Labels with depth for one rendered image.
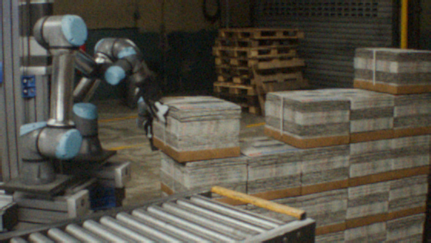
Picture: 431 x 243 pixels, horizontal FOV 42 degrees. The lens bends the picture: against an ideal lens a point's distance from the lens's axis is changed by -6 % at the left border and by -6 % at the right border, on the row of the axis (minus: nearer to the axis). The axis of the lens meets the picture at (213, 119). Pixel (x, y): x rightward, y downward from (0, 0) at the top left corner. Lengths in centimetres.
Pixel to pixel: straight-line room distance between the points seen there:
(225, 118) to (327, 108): 54
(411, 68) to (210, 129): 120
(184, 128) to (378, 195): 118
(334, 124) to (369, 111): 23
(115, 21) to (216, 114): 760
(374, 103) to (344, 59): 748
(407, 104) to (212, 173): 117
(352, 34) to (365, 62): 707
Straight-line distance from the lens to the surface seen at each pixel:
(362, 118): 298
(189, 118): 249
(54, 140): 218
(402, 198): 329
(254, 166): 267
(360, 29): 1026
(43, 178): 229
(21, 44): 247
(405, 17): 382
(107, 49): 295
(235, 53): 917
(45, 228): 186
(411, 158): 326
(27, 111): 252
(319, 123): 282
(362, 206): 310
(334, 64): 1059
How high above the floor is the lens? 143
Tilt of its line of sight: 10 degrees down
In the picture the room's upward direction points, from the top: straight up
